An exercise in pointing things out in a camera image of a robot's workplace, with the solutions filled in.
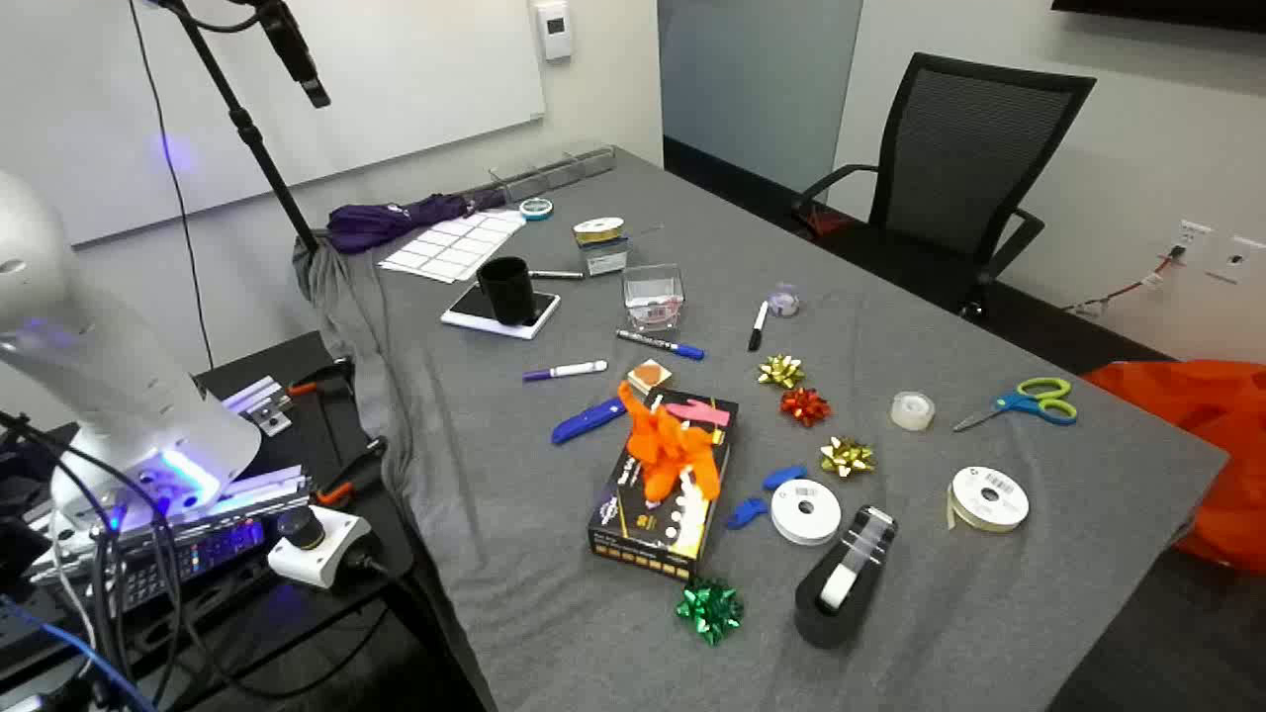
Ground gold gift bow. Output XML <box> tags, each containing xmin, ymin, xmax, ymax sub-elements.
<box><xmin>755</xmin><ymin>349</ymin><xmax>813</xmax><ymax>397</ymax></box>
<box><xmin>817</xmin><ymin>431</ymin><xmax>878</xmax><ymax>482</ymax></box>

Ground blue capped marker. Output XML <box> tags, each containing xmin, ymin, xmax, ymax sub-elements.
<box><xmin>612</xmin><ymin>323</ymin><xmax>711</xmax><ymax>365</ymax></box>

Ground black tape dispenser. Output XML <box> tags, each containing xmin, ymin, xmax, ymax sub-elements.
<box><xmin>792</xmin><ymin>498</ymin><xmax>901</xmax><ymax>651</ymax></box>

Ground gray tablecloth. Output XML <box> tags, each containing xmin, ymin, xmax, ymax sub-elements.
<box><xmin>292</xmin><ymin>141</ymin><xmax>1232</xmax><ymax>712</ymax></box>

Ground thin wall cable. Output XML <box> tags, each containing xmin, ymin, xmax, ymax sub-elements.
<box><xmin>1066</xmin><ymin>246</ymin><xmax>1187</xmax><ymax>323</ymax></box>

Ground black cable bundle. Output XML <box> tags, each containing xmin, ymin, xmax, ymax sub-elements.
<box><xmin>0</xmin><ymin>406</ymin><xmax>189</xmax><ymax>706</ymax></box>

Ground orange ribbon bow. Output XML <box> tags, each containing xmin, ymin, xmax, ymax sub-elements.
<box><xmin>612</xmin><ymin>381</ymin><xmax>734</xmax><ymax>506</ymax></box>

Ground red gift bow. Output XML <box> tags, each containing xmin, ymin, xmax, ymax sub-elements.
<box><xmin>776</xmin><ymin>382</ymin><xmax>835</xmax><ymax>431</ymax></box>

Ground white wall outlet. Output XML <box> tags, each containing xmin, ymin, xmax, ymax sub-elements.
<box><xmin>1172</xmin><ymin>213</ymin><xmax>1218</xmax><ymax>265</ymax></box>
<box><xmin>1222</xmin><ymin>230</ymin><xmax>1266</xmax><ymax>290</ymax></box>

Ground green gift bow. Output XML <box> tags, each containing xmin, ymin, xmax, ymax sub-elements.
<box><xmin>672</xmin><ymin>577</ymin><xmax>748</xmax><ymax>648</ymax></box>

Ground small blue clip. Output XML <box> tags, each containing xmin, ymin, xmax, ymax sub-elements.
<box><xmin>722</xmin><ymin>491</ymin><xmax>772</xmax><ymax>532</ymax></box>
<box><xmin>755</xmin><ymin>460</ymin><xmax>813</xmax><ymax>494</ymax></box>

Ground black tripod stand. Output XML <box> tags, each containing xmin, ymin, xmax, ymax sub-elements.
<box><xmin>156</xmin><ymin>0</ymin><xmax>330</xmax><ymax>257</ymax></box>

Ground clear tape roll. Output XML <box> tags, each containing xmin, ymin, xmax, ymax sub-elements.
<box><xmin>885</xmin><ymin>389</ymin><xmax>941</xmax><ymax>433</ymax></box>

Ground small gray box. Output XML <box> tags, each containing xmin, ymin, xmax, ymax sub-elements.
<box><xmin>583</xmin><ymin>246</ymin><xmax>634</xmax><ymax>280</ymax></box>

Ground white label sheet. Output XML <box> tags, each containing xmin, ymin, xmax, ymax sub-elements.
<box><xmin>376</xmin><ymin>207</ymin><xmax>531</xmax><ymax>290</ymax></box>

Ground small silver bracket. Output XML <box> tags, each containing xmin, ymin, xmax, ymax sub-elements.
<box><xmin>218</xmin><ymin>370</ymin><xmax>297</xmax><ymax>439</ymax></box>

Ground purple ribbon bundle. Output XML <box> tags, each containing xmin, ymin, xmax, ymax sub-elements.
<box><xmin>326</xmin><ymin>186</ymin><xmax>516</xmax><ymax>257</ymax></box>

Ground white gold ribbon spool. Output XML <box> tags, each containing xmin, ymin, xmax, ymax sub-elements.
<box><xmin>941</xmin><ymin>462</ymin><xmax>1036</xmax><ymax>538</ymax></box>

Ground white wall thermostat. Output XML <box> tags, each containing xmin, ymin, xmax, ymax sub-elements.
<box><xmin>531</xmin><ymin>0</ymin><xmax>577</xmax><ymax>66</ymax></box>

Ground black and white marker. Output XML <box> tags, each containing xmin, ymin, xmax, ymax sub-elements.
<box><xmin>746</xmin><ymin>298</ymin><xmax>776</xmax><ymax>354</ymax></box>

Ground clear plastic box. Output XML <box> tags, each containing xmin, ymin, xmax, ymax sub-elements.
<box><xmin>620</xmin><ymin>265</ymin><xmax>688</xmax><ymax>337</ymax></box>

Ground black gift box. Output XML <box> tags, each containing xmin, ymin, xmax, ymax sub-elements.
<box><xmin>585</xmin><ymin>389</ymin><xmax>746</xmax><ymax>584</ymax></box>

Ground black mesh office chair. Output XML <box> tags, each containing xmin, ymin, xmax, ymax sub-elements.
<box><xmin>792</xmin><ymin>51</ymin><xmax>1102</xmax><ymax>323</ymax></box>

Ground blue cable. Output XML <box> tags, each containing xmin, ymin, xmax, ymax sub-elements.
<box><xmin>0</xmin><ymin>593</ymin><xmax>156</xmax><ymax>712</ymax></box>

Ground white emergency stop box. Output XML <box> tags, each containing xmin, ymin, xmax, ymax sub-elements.
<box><xmin>266</xmin><ymin>502</ymin><xmax>376</xmax><ymax>593</ymax></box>

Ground orange fabric bag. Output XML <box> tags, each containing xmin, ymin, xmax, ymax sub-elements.
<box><xmin>1085</xmin><ymin>354</ymin><xmax>1266</xmax><ymax>577</ymax></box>

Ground black cup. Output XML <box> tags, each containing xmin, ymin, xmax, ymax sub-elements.
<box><xmin>475</xmin><ymin>254</ymin><xmax>543</xmax><ymax>333</ymax></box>

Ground purple capped white marker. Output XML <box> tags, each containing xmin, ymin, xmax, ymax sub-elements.
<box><xmin>517</xmin><ymin>354</ymin><xmax>612</xmax><ymax>389</ymax></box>

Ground blue green scissors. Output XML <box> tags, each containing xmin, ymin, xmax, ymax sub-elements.
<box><xmin>951</xmin><ymin>370</ymin><xmax>1085</xmax><ymax>439</ymax></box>

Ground orange handled clamp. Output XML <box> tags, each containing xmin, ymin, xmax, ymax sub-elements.
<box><xmin>312</xmin><ymin>441</ymin><xmax>390</xmax><ymax>515</ymax></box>
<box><xmin>283</xmin><ymin>365</ymin><xmax>362</xmax><ymax>403</ymax></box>

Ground black wall screen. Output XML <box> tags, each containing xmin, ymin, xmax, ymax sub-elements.
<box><xmin>1048</xmin><ymin>0</ymin><xmax>1266</xmax><ymax>38</ymax></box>

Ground small orange white pad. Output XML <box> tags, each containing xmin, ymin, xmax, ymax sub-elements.
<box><xmin>627</xmin><ymin>354</ymin><xmax>677</xmax><ymax>398</ymax></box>

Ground silver robot base rail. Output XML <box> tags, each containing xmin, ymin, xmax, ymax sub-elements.
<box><xmin>19</xmin><ymin>460</ymin><xmax>317</xmax><ymax>588</ymax></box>

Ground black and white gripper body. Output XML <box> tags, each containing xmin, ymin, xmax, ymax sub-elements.
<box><xmin>254</xmin><ymin>0</ymin><xmax>312</xmax><ymax>72</ymax></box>

